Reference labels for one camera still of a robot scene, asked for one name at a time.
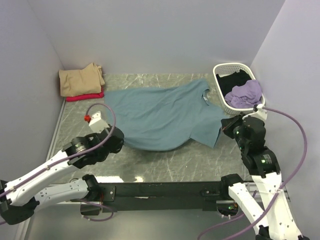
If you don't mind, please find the purple cable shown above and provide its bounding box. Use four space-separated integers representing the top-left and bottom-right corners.
0 103 118 222
197 106 308 240

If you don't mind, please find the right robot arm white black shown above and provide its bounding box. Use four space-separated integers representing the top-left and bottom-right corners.
219 115 307 240

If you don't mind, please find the folded beige t shirt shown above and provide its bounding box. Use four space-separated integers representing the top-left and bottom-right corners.
58 62 105 97

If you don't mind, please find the purple t shirt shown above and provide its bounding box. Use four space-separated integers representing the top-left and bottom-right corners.
224 79 262 109

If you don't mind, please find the folded pink t shirt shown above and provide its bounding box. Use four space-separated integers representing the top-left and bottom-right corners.
65 91 104 102

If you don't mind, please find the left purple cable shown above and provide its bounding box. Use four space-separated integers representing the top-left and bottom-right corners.
0 103 118 222

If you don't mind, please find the aluminium rail frame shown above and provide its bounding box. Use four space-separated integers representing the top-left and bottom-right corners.
13 106 301 240

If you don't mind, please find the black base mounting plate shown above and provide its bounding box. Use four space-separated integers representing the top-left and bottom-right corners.
81 181 238 213

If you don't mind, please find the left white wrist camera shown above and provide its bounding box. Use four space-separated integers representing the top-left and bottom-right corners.
84 111 110 133

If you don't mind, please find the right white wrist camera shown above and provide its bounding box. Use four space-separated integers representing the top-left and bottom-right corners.
242 103 268 122

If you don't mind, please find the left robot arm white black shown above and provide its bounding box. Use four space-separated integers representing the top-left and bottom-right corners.
0 127 125 225

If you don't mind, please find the blue t shirt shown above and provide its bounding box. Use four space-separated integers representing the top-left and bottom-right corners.
104 79 226 151

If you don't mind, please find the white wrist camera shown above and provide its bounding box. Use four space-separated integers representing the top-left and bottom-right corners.
84 111 110 133
242 103 268 122

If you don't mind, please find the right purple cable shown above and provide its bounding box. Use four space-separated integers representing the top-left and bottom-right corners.
197 106 308 240

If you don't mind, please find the black t shirt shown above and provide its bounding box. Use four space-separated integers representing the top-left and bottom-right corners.
215 69 252 97

